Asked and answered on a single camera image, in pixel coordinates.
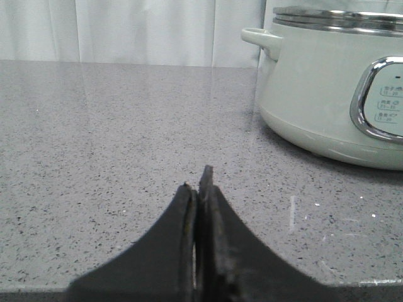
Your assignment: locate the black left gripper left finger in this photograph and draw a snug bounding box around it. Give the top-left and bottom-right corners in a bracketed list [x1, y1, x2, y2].
[67, 184, 197, 301]

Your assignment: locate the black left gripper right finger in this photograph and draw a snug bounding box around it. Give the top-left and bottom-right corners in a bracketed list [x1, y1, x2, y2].
[195, 165, 334, 301]

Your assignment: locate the glass pot lid steel rim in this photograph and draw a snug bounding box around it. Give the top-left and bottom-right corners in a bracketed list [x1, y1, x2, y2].
[273, 6, 402, 33]

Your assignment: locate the pale green electric cooking pot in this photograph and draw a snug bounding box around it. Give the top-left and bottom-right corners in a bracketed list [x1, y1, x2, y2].
[241, 24, 402, 171]

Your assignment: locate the white curtain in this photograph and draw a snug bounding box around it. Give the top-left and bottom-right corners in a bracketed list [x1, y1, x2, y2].
[0, 0, 268, 69]

